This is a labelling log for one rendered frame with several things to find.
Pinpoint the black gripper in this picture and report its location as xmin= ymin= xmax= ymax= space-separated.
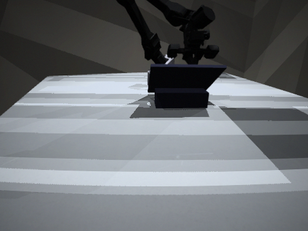
xmin=167 ymin=31 xmax=219 ymax=65

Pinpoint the blue-grey switch panel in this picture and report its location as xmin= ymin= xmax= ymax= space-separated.
xmin=148 ymin=64 xmax=227 ymax=108

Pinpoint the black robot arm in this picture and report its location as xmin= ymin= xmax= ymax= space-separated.
xmin=117 ymin=0 xmax=215 ymax=64

